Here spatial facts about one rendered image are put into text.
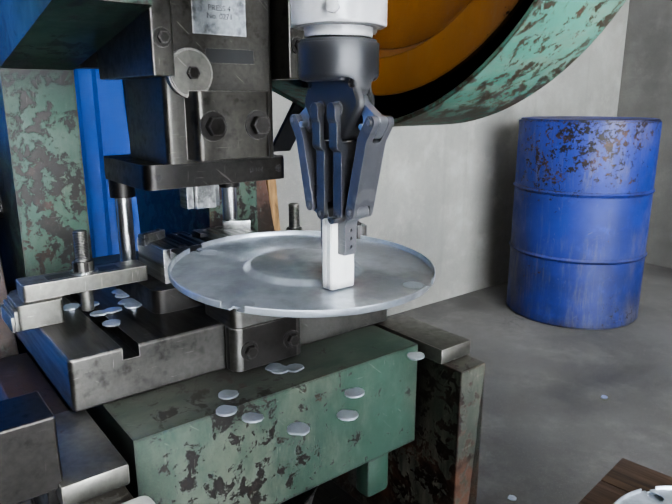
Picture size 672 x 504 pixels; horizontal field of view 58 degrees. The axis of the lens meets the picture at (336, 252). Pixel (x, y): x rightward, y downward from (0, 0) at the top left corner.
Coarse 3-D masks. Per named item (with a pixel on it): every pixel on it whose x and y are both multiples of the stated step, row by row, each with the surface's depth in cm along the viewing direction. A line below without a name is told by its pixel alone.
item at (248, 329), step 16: (224, 320) 72; (240, 320) 71; (256, 320) 73; (272, 320) 74; (288, 320) 76; (240, 336) 72; (256, 336) 73; (272, 336) 75; (288, 336) 76; (240, 352) 72; (256, 352) 73; (272, 352) 75; (288, 352) 77; (240, 368) 73
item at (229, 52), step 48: (192, 0) 70; (240, 0) 74; (192, 48) 70; (240, 48) 75; (144, 96) 75; (192, 96) 70; (240, 96) 73; (144, 144) 77; (192, 144) 72; (240, 144) 74
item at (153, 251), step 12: (204, 228) 90; (216, 228) 90; (156, 240) 83; (168, 240) 83; (180, 240) 83; (192, 240) 83; (204, 240) 83; (144, 252) 83; (156, 252) 80; (168, 252) 78; (156, 264) 80; (168, 264) 78; (156, 276) 81
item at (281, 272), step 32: (192, 256) 71; (224, 256) 71; (256, 256) 70; (288, 256) 70; (320, 256) 70; (384, 256) 73; (416, 256) 73; (192, 288) 60; (224, 288) 61; (256, 288) 61; (288, 288) 61; (320, 288) 61; (352, 288) 62; (384, 288) 62; (416, 288) 62
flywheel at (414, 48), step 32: (416, 0) 96; (448, 0) 91; (480, 0) 82; (512, 0) 79; (384, 32) 102; (416, 32) 97; (448, 32) 88; (480, 32) 83; (384, 64) 99; (416, 64) 93; (448, 64) 88; (480, 64) 89; (384, 96) 102; (416, 96) 105
